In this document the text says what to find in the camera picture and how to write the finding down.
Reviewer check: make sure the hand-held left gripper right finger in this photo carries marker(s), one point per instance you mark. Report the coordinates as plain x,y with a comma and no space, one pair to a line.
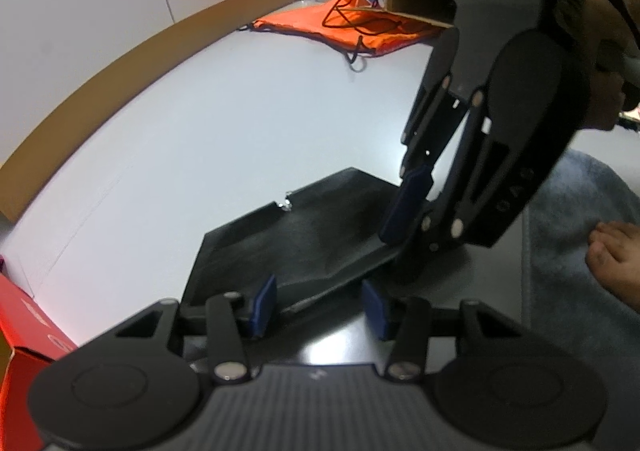
372,306

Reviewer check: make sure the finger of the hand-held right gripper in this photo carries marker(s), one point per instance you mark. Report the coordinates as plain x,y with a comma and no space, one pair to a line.
480,211
407,201

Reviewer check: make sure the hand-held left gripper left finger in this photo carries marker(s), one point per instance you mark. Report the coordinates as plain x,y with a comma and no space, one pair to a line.
265,303

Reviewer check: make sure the black shopping bag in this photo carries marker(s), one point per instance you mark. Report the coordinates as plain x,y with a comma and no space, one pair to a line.
310,236

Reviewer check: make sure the red shoe box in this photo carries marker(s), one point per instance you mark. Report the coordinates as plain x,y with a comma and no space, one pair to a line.
20,331

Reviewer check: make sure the person's right hand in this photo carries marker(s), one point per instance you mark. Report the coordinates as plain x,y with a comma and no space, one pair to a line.
602,103

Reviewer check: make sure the person's foot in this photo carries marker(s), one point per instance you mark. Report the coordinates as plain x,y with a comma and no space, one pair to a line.
615,261

